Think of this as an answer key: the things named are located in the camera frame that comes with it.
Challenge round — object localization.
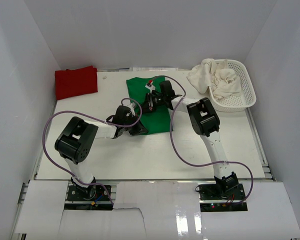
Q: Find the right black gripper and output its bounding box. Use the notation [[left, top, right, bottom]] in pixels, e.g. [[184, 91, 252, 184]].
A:
[[138, 92, 167, 114]]

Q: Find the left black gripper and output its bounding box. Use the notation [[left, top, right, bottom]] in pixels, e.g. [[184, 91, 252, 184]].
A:
[[122, 113, 148, 136]]

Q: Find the green t shirt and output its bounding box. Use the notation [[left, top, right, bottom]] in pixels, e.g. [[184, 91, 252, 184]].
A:
[[126, 76, 171, 135]]

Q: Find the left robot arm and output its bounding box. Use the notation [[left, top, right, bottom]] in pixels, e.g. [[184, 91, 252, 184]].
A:
[[54, 105, 149, 200]]

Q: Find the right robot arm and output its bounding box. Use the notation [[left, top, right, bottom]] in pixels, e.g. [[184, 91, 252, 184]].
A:
[[141, 80, 239, 200]]

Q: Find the paper label strip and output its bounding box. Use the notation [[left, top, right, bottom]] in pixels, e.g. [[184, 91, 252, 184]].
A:
[[129, 67, 179, 72]]

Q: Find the folded red t shirt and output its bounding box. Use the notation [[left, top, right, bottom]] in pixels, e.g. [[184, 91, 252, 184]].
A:
[[54, 65, 98, 101]]

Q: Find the white paper front cover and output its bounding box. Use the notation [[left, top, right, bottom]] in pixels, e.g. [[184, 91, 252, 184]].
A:
[[15, 180, 300, 240]]

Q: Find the cream white t shirt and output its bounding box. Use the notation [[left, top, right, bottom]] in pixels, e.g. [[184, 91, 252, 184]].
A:
[[187, 58, 243, 100]]

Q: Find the white perforated plastic basket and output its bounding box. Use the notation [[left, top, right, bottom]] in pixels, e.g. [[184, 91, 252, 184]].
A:
[[208, 59, 257, 113]]

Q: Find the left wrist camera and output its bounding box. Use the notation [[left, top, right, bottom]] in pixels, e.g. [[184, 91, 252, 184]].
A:
[[126, 102, 138, 118]]

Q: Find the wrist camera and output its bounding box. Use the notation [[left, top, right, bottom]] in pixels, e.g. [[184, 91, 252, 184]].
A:
[[145, 80, 156, 93], [126, 102, 138, 118]]

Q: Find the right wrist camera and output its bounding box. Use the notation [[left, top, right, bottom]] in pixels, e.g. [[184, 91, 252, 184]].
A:
[[145, 80, 156, 93]]

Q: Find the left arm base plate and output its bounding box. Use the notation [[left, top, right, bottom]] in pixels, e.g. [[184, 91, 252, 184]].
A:
[[64, 185, 115, 211]]

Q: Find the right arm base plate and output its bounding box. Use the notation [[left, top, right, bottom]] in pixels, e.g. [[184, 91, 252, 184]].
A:
[[194, 183, 248, 213]]

